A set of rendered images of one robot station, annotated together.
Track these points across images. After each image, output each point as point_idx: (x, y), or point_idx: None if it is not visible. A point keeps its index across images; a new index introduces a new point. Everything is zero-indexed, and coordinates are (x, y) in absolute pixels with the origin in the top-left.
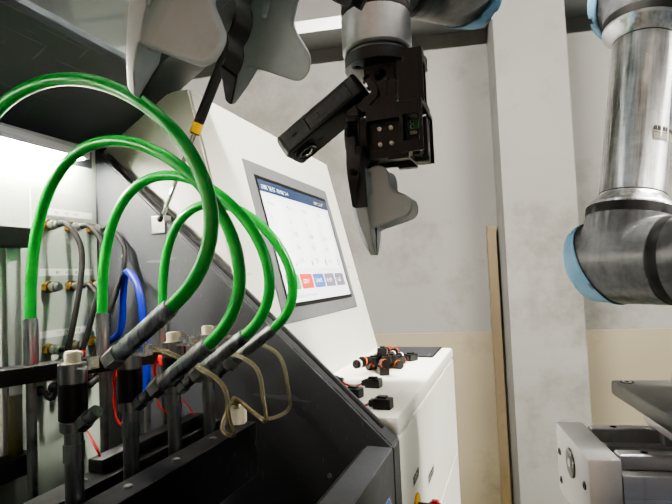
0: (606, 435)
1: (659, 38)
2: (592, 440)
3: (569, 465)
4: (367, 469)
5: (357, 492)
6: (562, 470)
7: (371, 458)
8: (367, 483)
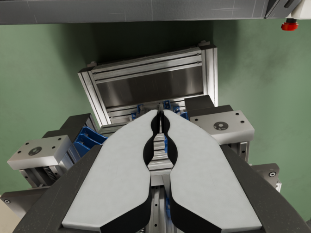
0: (239, 146)
1: None
2: (220, 141)
3: (219, 125)
4: (217, 12)
5: (180, 17)
6: (236, 117)
7: (239, 8)
8: (195, 19)
